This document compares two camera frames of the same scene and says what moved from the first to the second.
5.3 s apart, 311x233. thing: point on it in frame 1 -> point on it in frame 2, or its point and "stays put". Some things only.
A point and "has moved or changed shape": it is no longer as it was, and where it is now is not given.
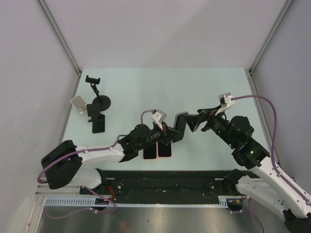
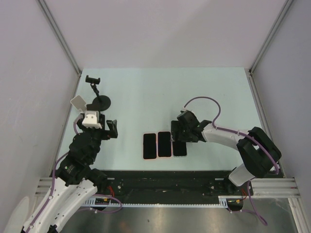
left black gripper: (167, 134) -> (112, 131)
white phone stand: (79, 103) stays put
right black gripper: (194, 120) -> (176, 125)
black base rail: (164, 187) stays put
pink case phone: (164, 151) stays put
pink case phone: (150, 152) stays put
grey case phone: (180, 124) has moved or changed shape
